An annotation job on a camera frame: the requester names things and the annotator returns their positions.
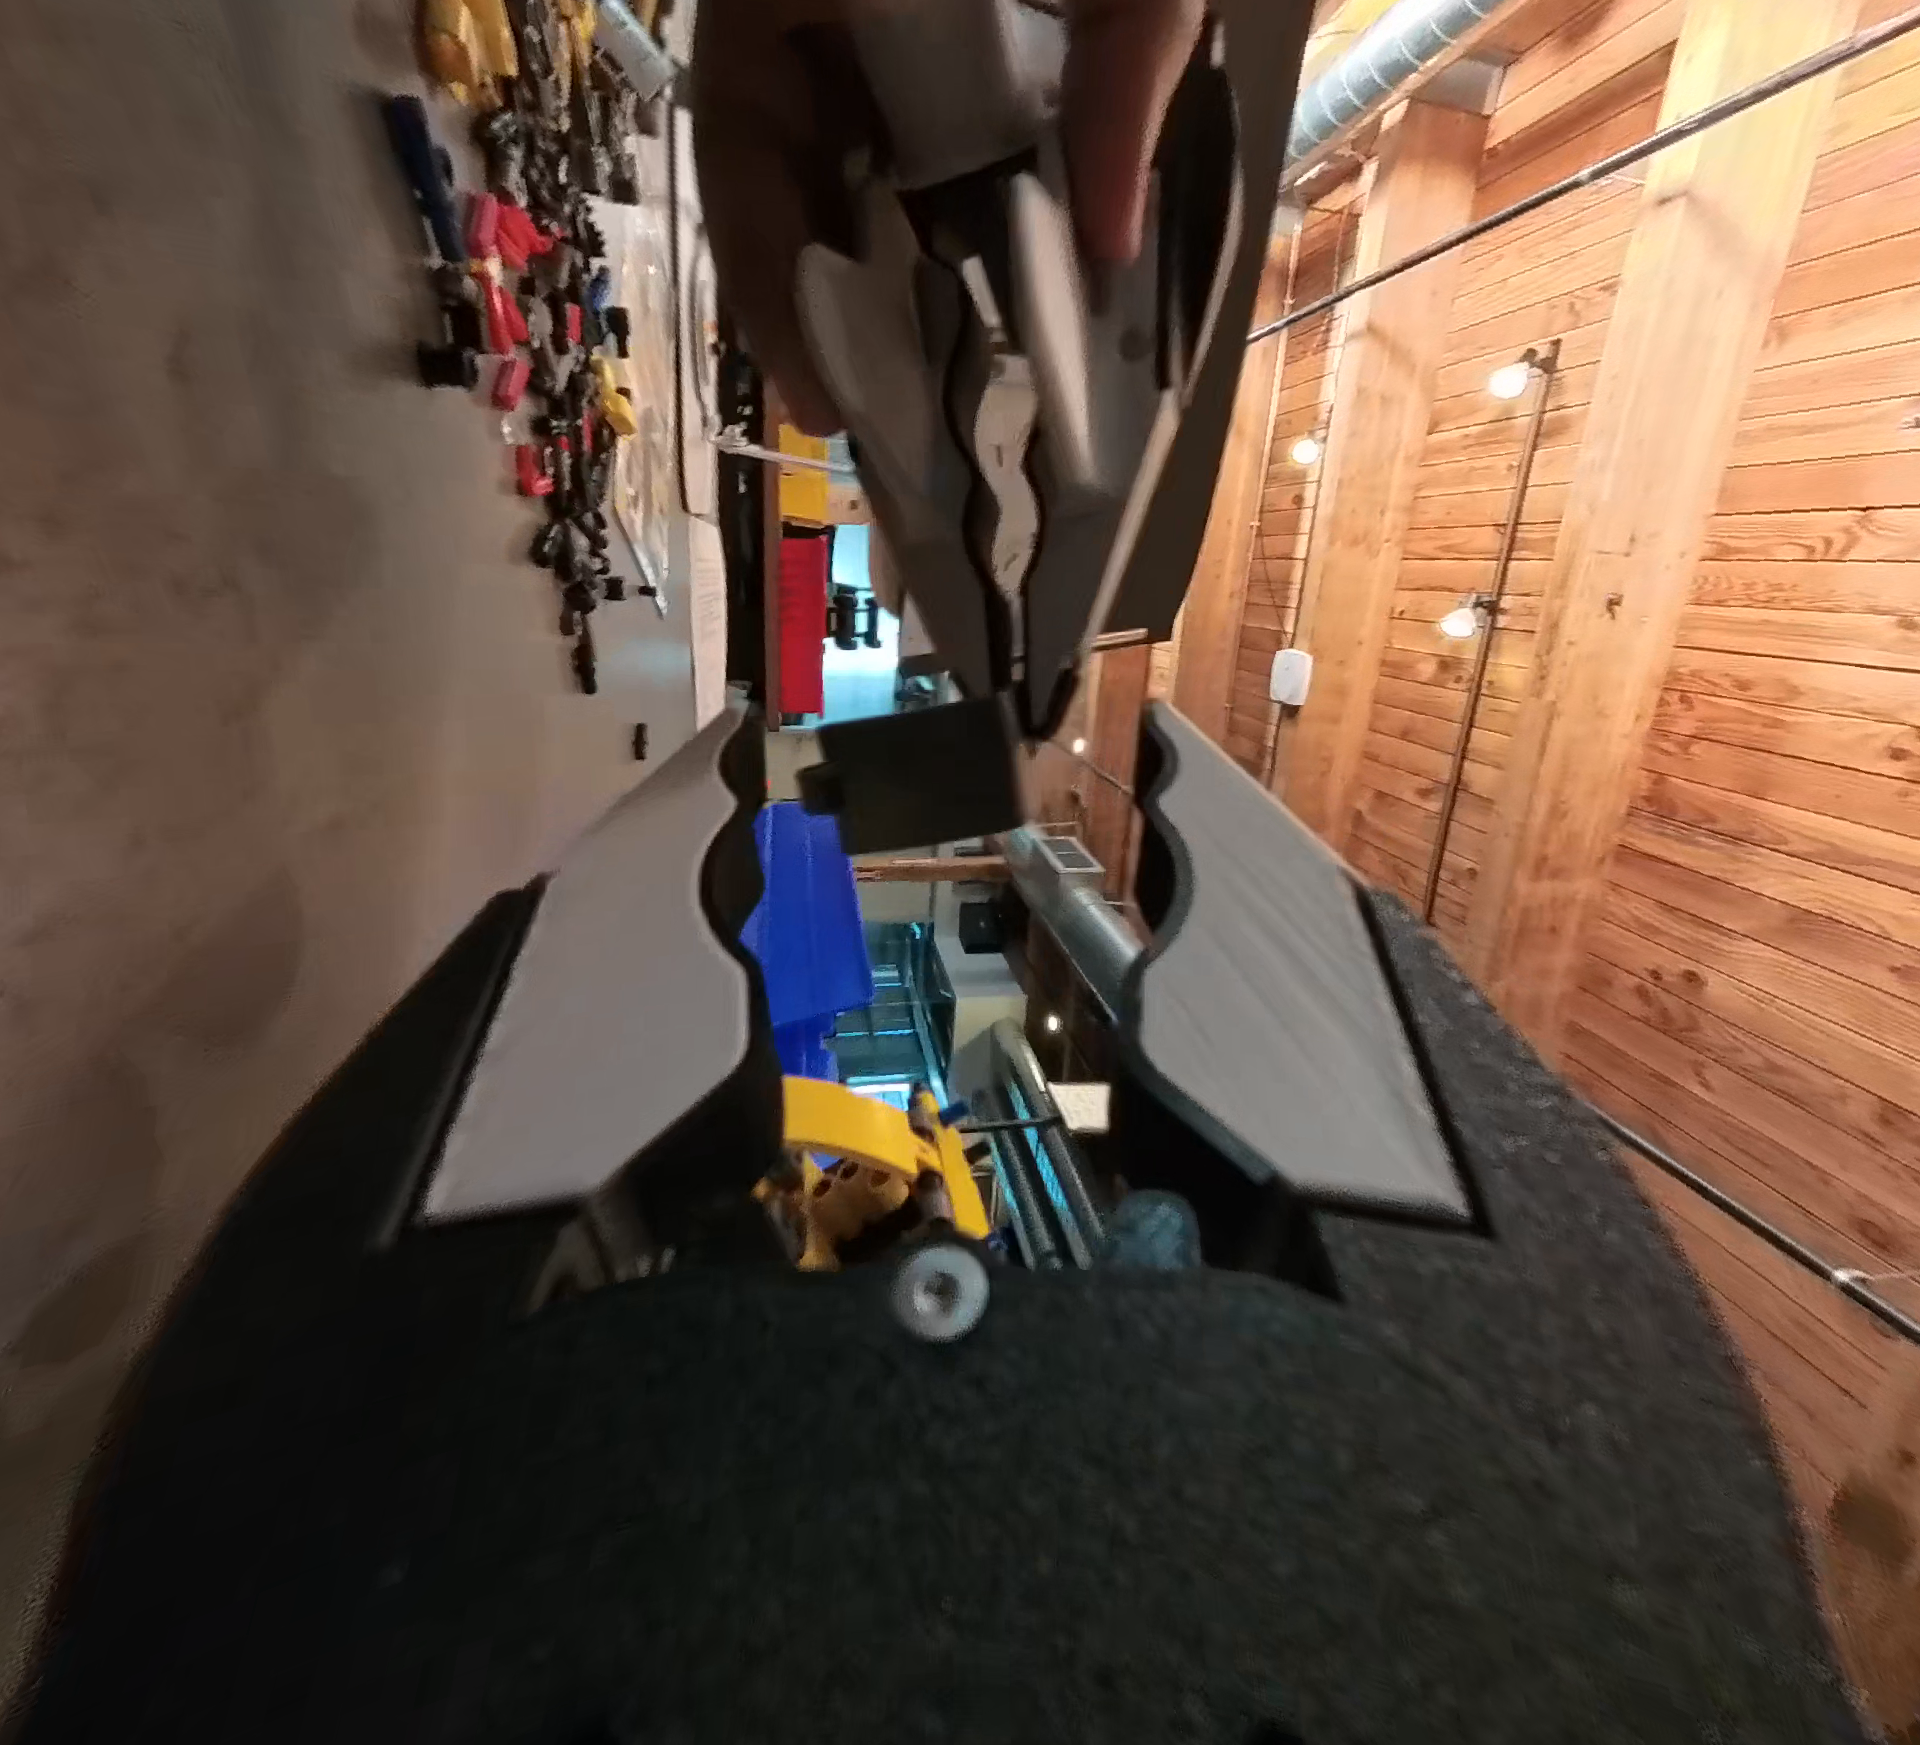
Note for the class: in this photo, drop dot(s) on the white wall sensor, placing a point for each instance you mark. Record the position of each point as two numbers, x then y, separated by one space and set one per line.
1292 679

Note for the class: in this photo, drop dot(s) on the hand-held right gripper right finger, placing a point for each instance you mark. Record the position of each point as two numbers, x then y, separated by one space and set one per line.
1292 1010

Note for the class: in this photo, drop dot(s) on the heap of small red black pins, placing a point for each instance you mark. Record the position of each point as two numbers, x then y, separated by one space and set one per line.
523 351

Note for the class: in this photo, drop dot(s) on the sticker sheet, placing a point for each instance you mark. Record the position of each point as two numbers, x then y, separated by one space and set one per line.
644 513

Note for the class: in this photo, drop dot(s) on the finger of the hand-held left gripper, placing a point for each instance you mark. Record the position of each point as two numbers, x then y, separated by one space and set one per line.
883 395
1090 425

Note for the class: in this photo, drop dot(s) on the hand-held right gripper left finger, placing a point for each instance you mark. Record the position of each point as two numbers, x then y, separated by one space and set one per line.
603 994

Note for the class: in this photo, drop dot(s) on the red bin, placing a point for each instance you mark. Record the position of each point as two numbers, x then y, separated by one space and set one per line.
801 618

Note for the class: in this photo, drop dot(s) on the black toy panel piece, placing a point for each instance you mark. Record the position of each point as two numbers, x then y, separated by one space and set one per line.
915 779

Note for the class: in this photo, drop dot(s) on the blue bin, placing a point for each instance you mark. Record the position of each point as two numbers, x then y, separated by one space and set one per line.
801 932

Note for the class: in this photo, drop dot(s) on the yellow toy vehicle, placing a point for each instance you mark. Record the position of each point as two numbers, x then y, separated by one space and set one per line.
869 1163

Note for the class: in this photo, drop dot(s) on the wall spot lamp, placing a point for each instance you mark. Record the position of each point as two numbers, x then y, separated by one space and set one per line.
1516 378
1311 448
1467 618

